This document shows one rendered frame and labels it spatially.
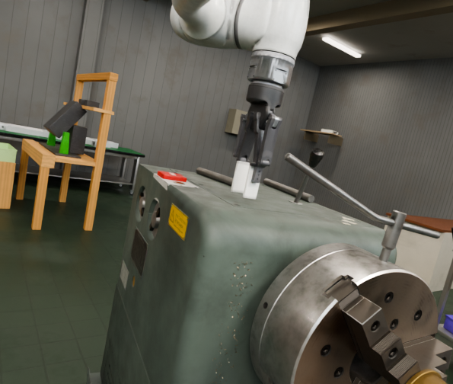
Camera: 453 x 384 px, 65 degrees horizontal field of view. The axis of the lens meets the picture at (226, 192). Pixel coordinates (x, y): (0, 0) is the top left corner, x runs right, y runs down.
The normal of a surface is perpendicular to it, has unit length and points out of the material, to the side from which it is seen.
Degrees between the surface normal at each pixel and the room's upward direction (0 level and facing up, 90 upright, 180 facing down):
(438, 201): 90
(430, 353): 9
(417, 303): 90
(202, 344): 90
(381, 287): 90
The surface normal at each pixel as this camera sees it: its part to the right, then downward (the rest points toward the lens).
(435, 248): -0.81, -0.09
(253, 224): 0.43, -0.58
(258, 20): -0.44, 0.14
